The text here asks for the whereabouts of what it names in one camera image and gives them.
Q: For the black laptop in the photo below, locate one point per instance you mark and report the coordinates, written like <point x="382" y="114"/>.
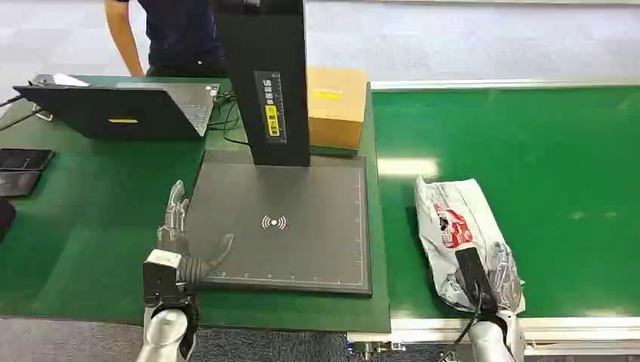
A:
<point x="125" y="112"/>

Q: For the person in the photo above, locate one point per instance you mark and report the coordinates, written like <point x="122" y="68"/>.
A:
<point x="182" y="35"/>

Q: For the green table mat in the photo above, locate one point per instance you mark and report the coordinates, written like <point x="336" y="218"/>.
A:
<point x="95" y="225"/>

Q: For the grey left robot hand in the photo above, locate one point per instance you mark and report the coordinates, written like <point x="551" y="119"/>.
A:
<point x="176" y="220"/>

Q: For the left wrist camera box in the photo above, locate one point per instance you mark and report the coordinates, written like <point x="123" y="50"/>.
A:
<point x="160" y="280"/>

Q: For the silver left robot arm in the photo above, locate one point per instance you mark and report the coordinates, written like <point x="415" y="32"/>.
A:
<point x="165" y="332"/>

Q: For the dark grey scanner base plate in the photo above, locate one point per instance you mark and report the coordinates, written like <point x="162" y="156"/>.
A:
<point x="300" y="240"/>

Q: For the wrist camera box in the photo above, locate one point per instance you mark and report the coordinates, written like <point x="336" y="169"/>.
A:
<point x="517" y="330"/>
<point x="160" y="280"/>

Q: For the brown cardboard box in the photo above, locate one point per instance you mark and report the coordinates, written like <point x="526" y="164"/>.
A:
<point x="335" y="107"/>

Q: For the black scanner column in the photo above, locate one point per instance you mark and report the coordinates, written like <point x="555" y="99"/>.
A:
<point x="270" y="60"/>

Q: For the dark right robot hand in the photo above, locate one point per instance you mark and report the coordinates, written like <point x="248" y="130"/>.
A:
<point x="475" y="280"/>

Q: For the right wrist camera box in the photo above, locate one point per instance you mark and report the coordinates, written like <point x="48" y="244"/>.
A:
<point x="517" y="330"/>

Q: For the aluminium conveyor frame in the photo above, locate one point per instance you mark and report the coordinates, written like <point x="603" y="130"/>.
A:
<point x="575" y="330"/>

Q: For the white paper sheet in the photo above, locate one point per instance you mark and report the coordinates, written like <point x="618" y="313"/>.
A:
<point x="67" y="80"/>

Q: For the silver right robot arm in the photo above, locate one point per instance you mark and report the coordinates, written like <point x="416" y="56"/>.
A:
<point x="487" y="342"/>

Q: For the dark round object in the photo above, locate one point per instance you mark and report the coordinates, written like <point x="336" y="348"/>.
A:
<point x="5" y="217"/>

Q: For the grey plastic parcel bag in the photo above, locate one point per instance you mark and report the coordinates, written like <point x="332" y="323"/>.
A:
<point x="452" y="220"/>

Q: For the green conveyor belt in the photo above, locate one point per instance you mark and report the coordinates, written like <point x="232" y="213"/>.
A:
<point x="540" y="175"/>

